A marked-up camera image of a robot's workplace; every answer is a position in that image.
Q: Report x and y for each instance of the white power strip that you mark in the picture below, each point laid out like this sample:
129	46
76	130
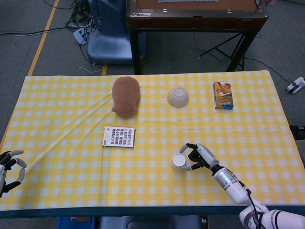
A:
81	34

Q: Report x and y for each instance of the black box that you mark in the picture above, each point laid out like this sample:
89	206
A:
297	131

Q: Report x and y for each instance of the beige upturned bowl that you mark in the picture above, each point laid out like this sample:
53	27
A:
177	96

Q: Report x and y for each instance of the brown plush toy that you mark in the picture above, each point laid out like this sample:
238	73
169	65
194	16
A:
125	96

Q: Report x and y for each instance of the blue plastic crate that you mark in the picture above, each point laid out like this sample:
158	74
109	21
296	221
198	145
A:
76	223

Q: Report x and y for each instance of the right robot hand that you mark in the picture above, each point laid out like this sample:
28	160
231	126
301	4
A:
206	156

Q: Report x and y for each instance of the yellow checkered tablecloth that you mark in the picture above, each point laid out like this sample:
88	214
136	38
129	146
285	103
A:
71	181

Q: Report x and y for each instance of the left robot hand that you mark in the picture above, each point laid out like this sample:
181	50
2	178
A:
3	171

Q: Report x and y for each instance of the brown mahjong table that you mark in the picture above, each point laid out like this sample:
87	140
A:
190	17

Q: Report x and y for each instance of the white paper cup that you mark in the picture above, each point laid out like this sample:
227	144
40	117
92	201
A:
178	161

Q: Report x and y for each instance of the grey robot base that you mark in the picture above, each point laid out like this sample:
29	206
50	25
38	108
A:
147	223

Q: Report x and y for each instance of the white floor device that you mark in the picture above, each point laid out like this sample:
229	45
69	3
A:
295	85

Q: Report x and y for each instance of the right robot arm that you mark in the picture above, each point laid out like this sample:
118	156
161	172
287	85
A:
236	188

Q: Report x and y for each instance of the picture card booklet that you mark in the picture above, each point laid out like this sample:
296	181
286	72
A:
119	136

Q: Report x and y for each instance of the orange blue snack box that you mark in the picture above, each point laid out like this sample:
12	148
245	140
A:
223	95

